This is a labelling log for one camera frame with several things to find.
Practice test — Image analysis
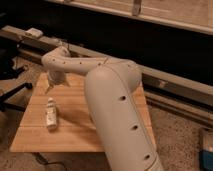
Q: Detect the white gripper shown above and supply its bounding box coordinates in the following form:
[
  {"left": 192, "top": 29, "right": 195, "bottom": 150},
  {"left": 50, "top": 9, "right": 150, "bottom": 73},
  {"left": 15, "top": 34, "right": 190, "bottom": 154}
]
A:
[{"left": 45, "top": 70, "right": 70, "bottom": 94}]

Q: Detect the small white bottle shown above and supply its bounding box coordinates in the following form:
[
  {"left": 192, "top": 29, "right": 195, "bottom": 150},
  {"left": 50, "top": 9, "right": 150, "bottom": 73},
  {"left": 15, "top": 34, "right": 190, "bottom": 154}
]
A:
[{"left": 45, "top": 98, "right": 58, "bottom": 131}]

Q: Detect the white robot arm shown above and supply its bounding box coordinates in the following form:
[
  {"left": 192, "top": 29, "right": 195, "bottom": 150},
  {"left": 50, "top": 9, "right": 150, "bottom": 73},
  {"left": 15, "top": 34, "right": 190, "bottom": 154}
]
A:
[{"left": 42, "top": 46, "right": 164, "bottom": 171}]

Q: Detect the wooden board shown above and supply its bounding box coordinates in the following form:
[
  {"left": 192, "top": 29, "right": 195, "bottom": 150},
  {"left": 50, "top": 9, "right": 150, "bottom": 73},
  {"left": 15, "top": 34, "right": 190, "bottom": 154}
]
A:
[{"left": 9, "top": 72, "right": 158, "bottom": 154}]

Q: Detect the small white box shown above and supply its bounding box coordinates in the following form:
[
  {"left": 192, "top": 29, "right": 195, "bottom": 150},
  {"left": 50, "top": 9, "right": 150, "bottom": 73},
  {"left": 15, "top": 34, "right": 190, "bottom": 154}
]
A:
[{"left": 25, "top": 28, "right": 43, "bottom": 38}]

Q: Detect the black tripod leg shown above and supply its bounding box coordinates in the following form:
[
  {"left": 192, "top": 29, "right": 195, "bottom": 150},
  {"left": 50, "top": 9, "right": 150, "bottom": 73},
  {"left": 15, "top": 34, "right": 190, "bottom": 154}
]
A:
[{"left": 0, "top": 82, "right": 33, "bottom": 112}]

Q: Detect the blue container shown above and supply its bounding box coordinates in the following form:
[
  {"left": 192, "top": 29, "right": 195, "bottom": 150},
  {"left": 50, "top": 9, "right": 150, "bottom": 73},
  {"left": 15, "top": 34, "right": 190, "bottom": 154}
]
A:
[{"left": 199, "top": 128, "right": 213, "bottom": 171}]

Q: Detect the black cable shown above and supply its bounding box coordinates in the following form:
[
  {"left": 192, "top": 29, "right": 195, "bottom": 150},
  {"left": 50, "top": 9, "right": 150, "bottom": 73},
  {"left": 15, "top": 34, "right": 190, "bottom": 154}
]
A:
[{"left": 33, "top": 152, "right": 69, "bottom": 171}]

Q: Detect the long metal rail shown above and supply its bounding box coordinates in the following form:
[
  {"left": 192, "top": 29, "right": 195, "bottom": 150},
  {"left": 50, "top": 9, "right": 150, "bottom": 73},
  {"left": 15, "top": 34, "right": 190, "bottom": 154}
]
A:
[{"left": 0, "top": 26, "right": 213, "bottom": 128}]

